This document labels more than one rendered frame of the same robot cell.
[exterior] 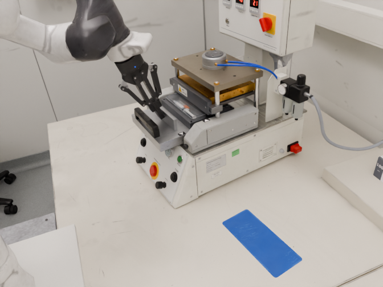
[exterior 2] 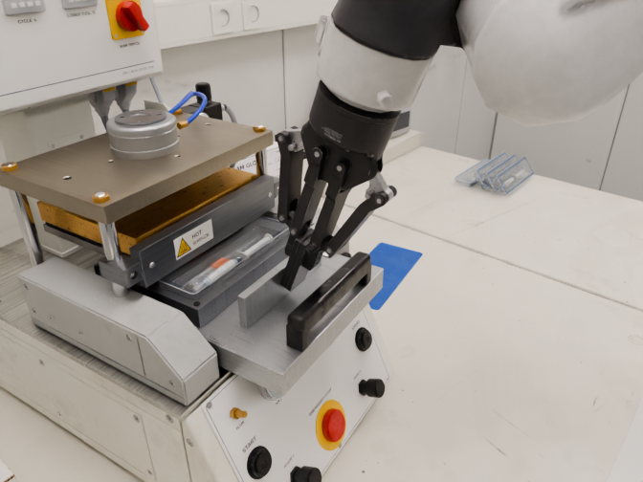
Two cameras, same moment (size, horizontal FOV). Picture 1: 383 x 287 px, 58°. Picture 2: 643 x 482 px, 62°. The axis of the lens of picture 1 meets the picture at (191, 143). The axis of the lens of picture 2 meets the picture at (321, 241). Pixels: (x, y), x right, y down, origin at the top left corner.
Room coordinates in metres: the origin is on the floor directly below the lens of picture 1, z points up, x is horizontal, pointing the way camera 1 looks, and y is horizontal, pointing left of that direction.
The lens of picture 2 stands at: (1.19, 0.54, 1.33)
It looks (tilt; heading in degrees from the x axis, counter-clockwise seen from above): 30 degrees down; 239
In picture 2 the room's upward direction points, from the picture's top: straight up
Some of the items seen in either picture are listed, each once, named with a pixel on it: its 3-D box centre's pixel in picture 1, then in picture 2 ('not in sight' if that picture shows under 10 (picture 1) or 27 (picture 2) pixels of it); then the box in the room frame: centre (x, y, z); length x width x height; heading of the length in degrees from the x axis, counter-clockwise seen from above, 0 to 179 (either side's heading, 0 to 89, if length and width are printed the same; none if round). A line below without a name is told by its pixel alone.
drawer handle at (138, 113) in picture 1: (146, 121); (332, 295); (0.94, 0.14, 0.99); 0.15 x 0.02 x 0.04; 28
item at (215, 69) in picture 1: (225, 72); (144, 158); (1.06, -0.13, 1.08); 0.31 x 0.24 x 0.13; 28
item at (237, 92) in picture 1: (215, 78); (157, 179); (1.05, -0.10, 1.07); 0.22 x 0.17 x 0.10; 28
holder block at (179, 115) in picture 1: (196, 106); (205, 255); (1.02, -0.03, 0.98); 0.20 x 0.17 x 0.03; 28
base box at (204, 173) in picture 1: (217, 138); (188, 323); (1.04, -0.10, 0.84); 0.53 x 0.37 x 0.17; 118
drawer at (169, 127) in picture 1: (184, 113); (235, 274); (1.00, 0.01, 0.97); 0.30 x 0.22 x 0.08; 118
